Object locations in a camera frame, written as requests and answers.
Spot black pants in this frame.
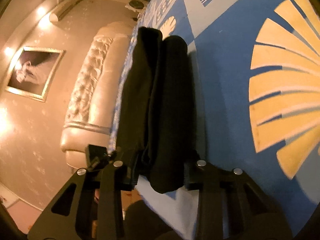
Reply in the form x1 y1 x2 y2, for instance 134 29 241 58
116 27 196 193

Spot cream tufted headboard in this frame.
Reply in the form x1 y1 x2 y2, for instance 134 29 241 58
60 21 134 168

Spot dark round knee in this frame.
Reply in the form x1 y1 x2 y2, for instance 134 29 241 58
124 200 182 240

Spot small desk fan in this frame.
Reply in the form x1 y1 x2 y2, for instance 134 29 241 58
125 0 146 13

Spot framed wall picture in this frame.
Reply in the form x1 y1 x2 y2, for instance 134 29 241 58
5 46 65 102

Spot white wall air conditioner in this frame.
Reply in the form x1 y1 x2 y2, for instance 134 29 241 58
49 0 83 23

